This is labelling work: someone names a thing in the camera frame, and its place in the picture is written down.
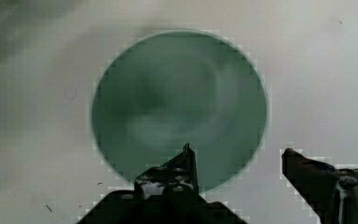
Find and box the green mug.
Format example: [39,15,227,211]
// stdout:
[91,30,268,190]

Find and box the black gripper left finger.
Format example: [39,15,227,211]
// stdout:
[76,143,247,224]

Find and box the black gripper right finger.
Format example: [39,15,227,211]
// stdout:
[282,148,358,224]

